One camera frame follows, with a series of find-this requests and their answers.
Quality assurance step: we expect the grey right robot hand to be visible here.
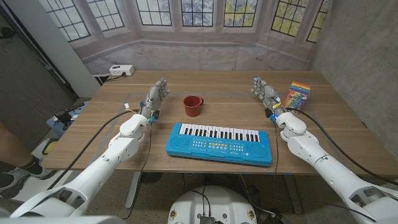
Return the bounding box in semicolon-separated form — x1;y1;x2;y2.
250;77;285;118

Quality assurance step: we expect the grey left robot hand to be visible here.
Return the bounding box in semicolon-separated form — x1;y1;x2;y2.
139;77;170;124

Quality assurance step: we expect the red cup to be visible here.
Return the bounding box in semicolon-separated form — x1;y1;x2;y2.
182;95;205;118

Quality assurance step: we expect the blue toy keyboard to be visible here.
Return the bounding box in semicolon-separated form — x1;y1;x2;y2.
165;122;273;167

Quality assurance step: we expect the grey tape outline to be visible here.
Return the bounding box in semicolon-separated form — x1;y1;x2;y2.
88;92;259;169

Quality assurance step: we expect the rainbow marker box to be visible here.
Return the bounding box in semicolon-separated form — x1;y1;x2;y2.
282;81;312;111

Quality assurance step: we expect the white power strip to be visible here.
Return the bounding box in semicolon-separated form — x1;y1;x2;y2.
109;64;136;77

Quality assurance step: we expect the printed window backdrop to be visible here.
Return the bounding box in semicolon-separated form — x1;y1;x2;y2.
39;0;332;75

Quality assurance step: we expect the blue floor mat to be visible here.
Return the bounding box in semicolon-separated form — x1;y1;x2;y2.
46;101;90;138

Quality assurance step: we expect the black remote control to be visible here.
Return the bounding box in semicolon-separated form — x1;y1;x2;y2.
64;101;86;114

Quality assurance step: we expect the black device on mat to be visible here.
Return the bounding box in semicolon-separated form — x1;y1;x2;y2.
53;110;73;126

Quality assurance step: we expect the white table leg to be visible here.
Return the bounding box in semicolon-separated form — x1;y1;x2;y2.
125;171;141;209

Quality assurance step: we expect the grey table leg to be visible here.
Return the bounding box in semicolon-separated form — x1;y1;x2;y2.
283;174;303;215

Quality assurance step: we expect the yellow and black floor item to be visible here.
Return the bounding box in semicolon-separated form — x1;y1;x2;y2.
41;138;60;156

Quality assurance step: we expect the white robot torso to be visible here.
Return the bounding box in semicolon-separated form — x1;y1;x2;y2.
167;185;258;224

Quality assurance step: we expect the white sneaker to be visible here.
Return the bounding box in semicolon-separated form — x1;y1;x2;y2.
29;166;57;180

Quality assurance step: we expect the white floor board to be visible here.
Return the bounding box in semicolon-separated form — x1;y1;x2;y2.
12;169;74;203

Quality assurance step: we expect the person bare leg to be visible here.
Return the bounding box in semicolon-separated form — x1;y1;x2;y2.
0;123;44;175

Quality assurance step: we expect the grey sneaker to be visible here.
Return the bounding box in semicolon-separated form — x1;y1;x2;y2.
0;167;31;200

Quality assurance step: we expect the black power strip cable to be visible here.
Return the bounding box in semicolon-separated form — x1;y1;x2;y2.
101;72;127;85

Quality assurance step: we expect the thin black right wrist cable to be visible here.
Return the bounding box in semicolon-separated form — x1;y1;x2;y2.
272;120;280;175

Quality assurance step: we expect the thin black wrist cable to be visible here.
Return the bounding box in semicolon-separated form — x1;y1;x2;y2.
123;122;153;220
272;120;280;175

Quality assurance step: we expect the thin black left wrist cable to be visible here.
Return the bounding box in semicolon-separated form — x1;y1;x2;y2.
123;122;153;220

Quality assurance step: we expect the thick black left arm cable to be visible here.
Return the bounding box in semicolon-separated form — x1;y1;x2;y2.
46;109;140;190

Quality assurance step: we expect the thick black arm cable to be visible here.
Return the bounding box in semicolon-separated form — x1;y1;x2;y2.
46;109;140;190
285;107;398;187

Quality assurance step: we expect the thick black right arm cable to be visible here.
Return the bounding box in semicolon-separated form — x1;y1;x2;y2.
285;107;398;187

